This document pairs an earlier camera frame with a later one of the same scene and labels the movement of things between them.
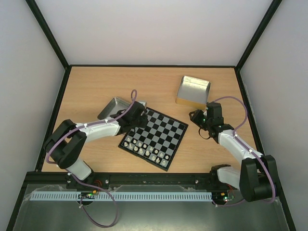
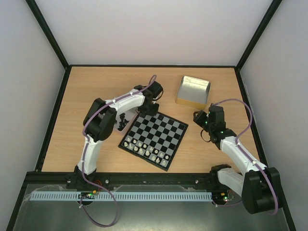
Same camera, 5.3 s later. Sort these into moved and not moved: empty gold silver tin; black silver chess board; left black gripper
Moved: left black gripper
Not moved: empty gold silver tin; black silver chess board
